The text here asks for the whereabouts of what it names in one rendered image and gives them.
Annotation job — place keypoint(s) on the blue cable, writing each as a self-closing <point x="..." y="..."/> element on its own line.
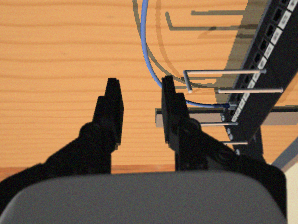
<point x="146" y="57"/>

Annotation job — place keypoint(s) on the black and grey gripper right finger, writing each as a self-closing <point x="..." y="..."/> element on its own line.
<point x="197" y="150"/>

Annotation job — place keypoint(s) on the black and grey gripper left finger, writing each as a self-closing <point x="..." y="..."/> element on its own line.
<point x="83" y="155"/>

